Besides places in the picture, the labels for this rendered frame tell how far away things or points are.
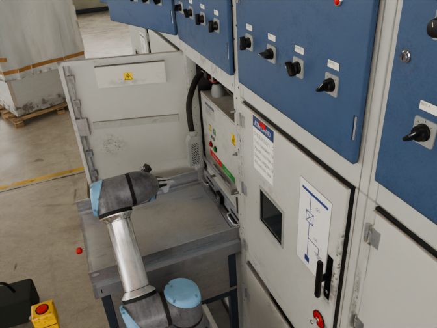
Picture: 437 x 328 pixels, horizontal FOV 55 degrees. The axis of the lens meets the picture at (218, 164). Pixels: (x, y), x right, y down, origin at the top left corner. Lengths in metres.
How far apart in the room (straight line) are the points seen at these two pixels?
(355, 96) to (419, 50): 0.20
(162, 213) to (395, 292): 1.42
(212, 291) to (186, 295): 0.71
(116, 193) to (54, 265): 2.01
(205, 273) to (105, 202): 0.77
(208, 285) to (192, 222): 0.31
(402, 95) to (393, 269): 0.38
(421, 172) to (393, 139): 0.08
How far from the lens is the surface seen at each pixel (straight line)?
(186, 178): 2.37
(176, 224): 2.10
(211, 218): 2.11
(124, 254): 1.44
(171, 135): 2.35
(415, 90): 0.81
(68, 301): 3.09
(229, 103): 1.98
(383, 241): 0.99
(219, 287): 2.14
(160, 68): 2.18
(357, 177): 1.03
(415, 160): 0.84
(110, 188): 1.44
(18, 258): 3.59
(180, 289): 1.46
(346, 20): 0.93
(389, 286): 1.04
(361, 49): 0.90
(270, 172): 1.39
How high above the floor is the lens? 2.16
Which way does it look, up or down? 31 degrees down
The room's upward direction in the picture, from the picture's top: 4 degrees counter-clockwise
